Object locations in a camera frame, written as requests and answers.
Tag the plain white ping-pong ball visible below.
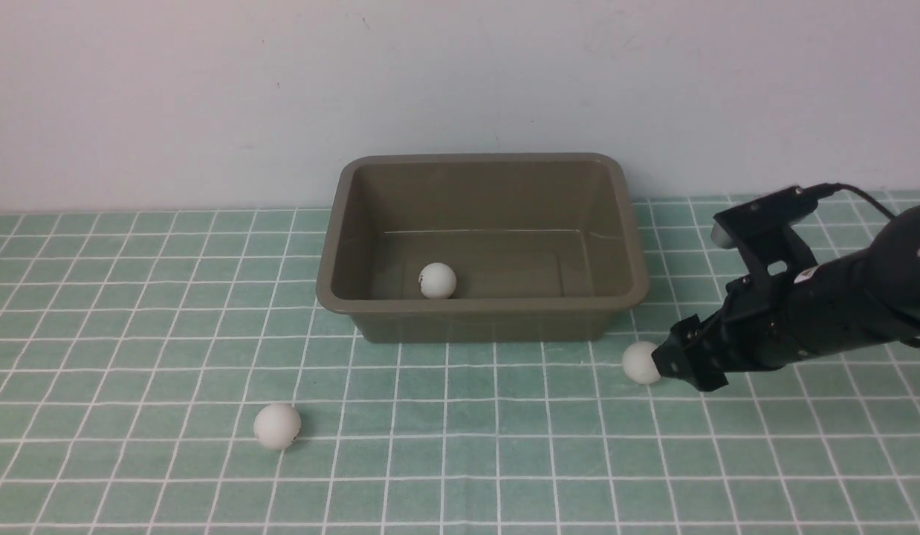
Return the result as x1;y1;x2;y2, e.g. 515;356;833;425
253;403;301;451
622;340;661;386

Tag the black camera cable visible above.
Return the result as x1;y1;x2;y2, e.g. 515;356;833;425
824;183;898;221

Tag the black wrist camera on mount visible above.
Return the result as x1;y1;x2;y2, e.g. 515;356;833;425
711;184;838;288

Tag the olive green plastic bin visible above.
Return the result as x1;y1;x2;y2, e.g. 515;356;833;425
315;152;650;343

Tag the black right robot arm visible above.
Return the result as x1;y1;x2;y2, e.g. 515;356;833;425
651;206;920;392

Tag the white ping-pong ball with logo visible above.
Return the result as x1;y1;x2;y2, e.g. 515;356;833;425
418;263;458;300

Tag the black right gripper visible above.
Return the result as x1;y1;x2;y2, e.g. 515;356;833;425
651;271;824;393

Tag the green checkered table cloth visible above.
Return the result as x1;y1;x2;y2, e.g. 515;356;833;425
0;197;920;534

